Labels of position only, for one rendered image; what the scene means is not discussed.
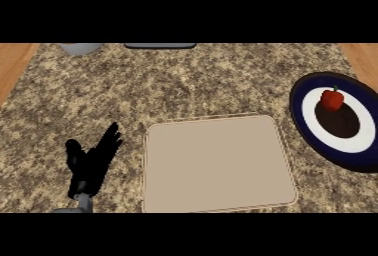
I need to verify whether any beige square plate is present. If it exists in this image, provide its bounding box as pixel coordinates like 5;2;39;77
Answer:
141;114;300;214

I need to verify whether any red bell pepper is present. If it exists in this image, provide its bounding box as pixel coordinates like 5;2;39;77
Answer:
319;85;346;112

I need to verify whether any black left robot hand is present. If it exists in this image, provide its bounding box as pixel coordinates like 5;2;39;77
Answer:
64;121;124;201

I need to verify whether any grey rounded object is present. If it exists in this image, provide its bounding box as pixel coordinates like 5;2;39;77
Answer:
58;43;104;56

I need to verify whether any dark grey flat object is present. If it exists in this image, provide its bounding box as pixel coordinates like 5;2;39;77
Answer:
123;43;198;50

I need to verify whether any navy and white round tray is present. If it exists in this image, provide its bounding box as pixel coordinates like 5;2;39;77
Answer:
288;71;378;174

